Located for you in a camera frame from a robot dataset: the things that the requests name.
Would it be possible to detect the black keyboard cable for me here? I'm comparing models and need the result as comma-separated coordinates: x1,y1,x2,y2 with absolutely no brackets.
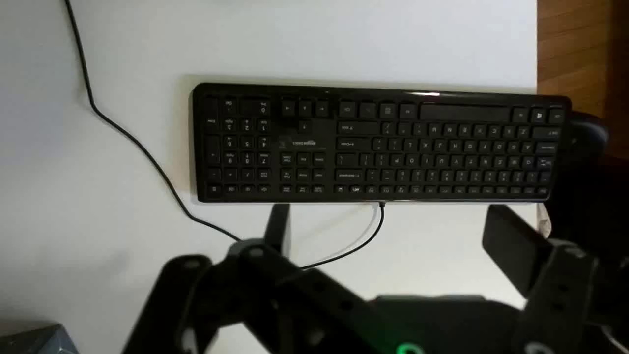
64,0,388,272

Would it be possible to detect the grey tissue box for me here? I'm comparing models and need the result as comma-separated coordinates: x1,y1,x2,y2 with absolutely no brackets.
0,325,79,354

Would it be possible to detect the black computer keyboard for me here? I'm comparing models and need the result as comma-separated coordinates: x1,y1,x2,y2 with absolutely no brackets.
191,83,573,203

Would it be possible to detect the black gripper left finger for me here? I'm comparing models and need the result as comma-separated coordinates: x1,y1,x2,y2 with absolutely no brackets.
125,205,368,354

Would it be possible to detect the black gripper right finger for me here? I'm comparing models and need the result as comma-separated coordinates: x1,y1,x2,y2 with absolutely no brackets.
482,205,598,354

